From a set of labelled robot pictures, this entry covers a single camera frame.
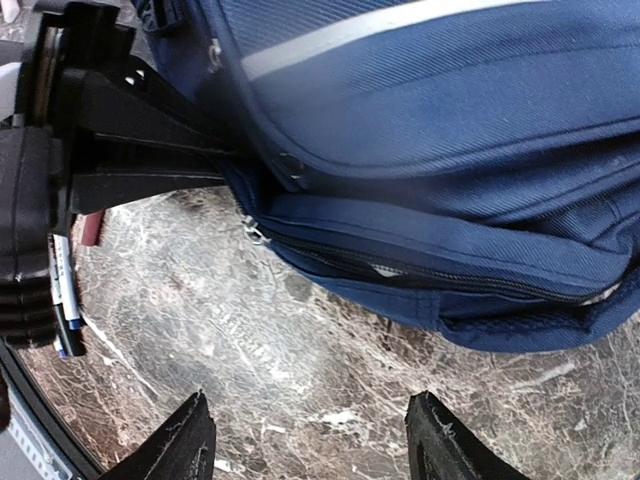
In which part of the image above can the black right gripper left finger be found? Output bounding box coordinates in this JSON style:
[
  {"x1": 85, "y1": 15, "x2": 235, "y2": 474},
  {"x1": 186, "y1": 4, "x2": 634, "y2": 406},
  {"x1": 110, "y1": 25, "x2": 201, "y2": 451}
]
[{"x1": 99, "y1": 391, "x2": 216, "y2": 480}]

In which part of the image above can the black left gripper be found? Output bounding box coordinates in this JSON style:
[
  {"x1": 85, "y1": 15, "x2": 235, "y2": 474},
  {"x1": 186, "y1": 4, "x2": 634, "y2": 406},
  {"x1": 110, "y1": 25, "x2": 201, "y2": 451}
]
[{"x1": 1, "y1": 1, "x2": 235, "y2": 345}]

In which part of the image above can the purple capped white marker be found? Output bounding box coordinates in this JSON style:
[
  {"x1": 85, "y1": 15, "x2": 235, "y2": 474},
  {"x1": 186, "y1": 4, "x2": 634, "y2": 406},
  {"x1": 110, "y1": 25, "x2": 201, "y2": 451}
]
[{"x1": 51, "y1": 234, "x2": 83, "y2": 330}]

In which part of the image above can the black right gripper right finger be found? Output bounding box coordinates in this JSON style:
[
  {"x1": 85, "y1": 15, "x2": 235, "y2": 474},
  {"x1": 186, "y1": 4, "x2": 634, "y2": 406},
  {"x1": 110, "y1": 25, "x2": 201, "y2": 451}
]
[{"x1": 405, "y1": 391, "x2": 527, "y2": 480}]

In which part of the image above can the red capped white marker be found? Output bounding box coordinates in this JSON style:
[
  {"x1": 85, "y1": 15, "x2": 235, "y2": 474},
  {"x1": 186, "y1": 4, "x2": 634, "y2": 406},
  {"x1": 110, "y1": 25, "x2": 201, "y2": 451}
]
[{"x1": 81, "y1": 210, "x2": 105, "y2": 247}]

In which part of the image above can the black capped white marker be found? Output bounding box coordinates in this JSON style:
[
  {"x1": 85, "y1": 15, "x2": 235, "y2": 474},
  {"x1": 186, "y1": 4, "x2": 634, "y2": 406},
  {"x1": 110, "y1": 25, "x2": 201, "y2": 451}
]
[{"x1": 51, "y1": 280, "x2": 86, "y2": 358}]

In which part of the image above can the navy blue backpack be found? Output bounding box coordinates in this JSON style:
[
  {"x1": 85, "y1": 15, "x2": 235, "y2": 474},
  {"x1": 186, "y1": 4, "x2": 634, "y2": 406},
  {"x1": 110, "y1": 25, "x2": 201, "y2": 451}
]
[{"x1": 134, "y1": 1, "x2": 639, "y2": 353}]

